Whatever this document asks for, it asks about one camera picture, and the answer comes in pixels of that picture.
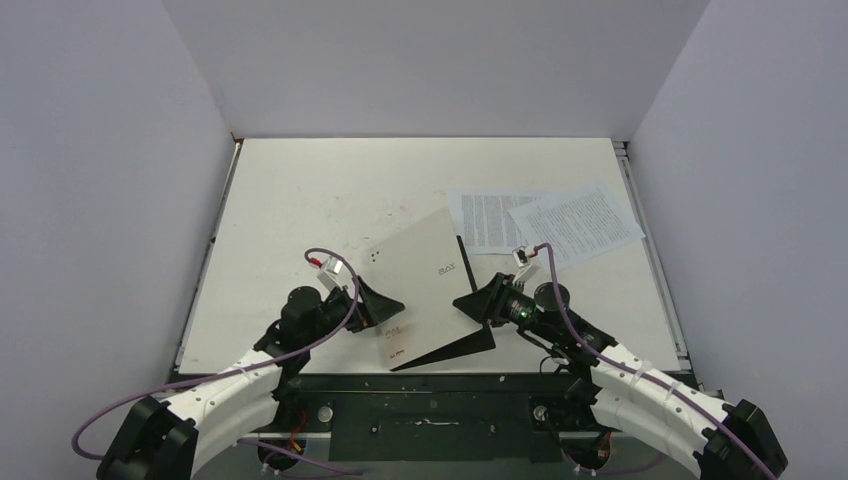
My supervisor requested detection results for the left printed paper sheet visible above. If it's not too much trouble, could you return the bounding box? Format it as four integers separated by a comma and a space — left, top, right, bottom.
447, 189, 549, 255

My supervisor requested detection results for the right printed paper sheet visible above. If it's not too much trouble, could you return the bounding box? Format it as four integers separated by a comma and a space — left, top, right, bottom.
509, 181, 645, 269

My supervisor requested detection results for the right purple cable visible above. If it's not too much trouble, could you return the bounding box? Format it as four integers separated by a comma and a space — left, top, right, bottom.
535, 242, 778, 480

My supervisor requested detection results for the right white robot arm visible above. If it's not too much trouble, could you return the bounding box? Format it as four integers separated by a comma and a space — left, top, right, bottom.
453, 274, 788, 479

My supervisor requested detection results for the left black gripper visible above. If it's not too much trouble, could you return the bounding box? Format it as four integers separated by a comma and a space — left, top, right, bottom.
303, 276, 404, 346

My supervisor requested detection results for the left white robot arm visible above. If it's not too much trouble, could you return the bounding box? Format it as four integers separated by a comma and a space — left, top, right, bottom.
96, 282, 405, 479

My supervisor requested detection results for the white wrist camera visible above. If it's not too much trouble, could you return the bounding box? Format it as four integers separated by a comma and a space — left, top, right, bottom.
512, 246, 540, 287
316, 256, 349, 291

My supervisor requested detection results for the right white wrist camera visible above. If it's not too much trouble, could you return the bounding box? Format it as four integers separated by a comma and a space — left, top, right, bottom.
512, 246, 540, 287

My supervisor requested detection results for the grey and black folder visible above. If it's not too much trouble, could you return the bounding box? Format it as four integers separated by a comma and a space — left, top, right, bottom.
366, 207, 495, 372

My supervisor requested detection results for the printed paper sheet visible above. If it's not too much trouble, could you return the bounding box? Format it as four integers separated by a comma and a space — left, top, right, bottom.
509, 181, 645, 269
447, 189, 549, 255

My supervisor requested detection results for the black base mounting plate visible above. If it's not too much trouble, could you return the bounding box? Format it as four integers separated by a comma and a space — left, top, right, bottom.
253, 372, 604, 463

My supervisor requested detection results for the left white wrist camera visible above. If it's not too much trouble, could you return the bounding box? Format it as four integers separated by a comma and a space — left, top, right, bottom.
316, 256, 349, 291

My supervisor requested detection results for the aluminium frame rail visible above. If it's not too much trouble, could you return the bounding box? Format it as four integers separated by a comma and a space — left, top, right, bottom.
129, 390, 743, 480

